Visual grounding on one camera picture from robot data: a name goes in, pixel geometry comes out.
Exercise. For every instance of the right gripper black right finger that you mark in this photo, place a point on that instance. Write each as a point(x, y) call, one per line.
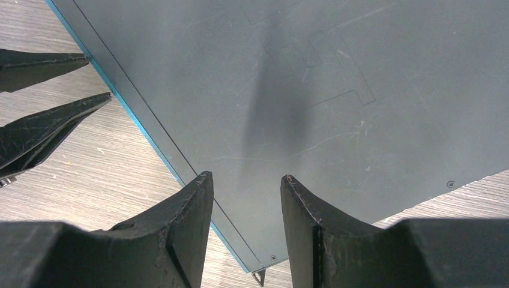
point(329, 248)

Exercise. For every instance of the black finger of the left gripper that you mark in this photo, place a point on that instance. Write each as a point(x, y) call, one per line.
point(30, 140)
point(20, 70)

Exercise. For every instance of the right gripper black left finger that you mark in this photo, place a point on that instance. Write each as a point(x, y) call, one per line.
point(164, 246)

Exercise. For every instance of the dark grey network switch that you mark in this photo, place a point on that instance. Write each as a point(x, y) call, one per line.
point(375, 106)

